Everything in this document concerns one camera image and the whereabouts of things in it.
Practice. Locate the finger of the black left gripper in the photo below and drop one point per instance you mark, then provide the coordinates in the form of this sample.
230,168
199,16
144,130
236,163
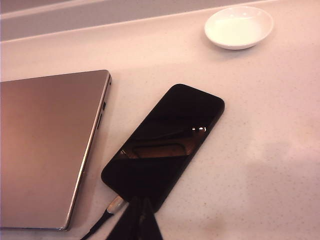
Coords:
151,225
125,225

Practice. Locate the silver Dell laptop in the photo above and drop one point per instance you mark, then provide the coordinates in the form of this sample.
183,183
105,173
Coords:
45,145

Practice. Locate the small white dish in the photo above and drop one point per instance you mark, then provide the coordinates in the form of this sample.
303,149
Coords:
237,27

